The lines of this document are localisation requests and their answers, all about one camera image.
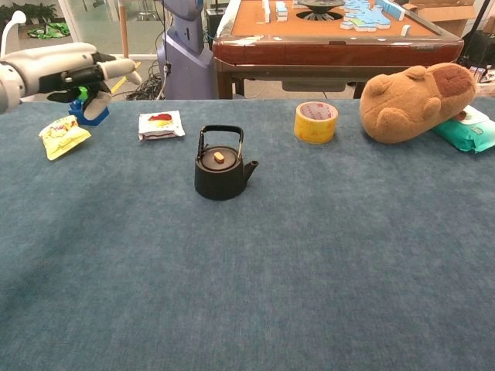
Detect yellow snack bag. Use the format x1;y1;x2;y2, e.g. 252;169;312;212
38;114;93;162

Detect wooden pole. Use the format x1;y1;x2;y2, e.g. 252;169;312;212
118;0;131;82

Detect green bag on floor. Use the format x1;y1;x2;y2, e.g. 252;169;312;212
27;22;71;40

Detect white snack packet red print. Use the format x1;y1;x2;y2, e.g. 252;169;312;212
138;110;186;142

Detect tangled black floor cables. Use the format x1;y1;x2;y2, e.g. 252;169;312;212
125;60;167;101

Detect green wet wipes pack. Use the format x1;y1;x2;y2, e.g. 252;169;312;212
431;104;495;155

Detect black tripod stand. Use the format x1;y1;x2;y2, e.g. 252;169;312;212
457;0;489;66

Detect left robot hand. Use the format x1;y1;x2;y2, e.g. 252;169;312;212
3;42;143;121

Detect black lid with wooden knob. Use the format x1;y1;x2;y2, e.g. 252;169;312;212
200;147;240;172

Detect brown cardboard box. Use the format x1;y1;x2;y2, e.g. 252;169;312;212
401;0;488;39

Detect brown wooden mahjong table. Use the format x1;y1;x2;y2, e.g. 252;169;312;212
212;0;465;100

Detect blue toy building brick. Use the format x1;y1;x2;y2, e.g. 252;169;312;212
68;98;111;127

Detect blue felt table cover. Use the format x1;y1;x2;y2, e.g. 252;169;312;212
0;97;495;371

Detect yellow packing tape roll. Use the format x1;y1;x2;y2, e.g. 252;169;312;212
293;101;340;145

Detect small black cast-iron teapot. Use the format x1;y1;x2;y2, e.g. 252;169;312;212
193;124;260;201

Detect blue-grey machine pedestal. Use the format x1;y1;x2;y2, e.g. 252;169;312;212
156;0;217;100

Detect white plastic chair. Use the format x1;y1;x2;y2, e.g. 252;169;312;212
0;10;36;103

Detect brown capybara plush toy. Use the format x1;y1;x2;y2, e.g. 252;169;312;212
359;62;478;145

